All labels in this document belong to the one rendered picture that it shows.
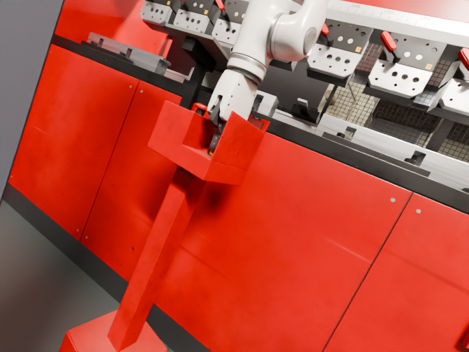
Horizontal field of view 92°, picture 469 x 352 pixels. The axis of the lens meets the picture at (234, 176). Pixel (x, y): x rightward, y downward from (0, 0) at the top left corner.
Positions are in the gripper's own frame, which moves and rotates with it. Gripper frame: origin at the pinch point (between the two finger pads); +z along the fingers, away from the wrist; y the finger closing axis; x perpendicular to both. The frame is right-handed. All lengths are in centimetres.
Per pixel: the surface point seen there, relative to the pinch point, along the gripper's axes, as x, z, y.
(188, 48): -28.3, -21.1, -6.6
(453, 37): 31, -50, -44
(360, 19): 6, -51, -39
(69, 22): -115, -22, -5
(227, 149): 4.9, 0.1, 2.8
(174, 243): -2.1, 28.7, 0.0
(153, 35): -125, -41, -54
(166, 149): -8.2, 5.7, 6.8
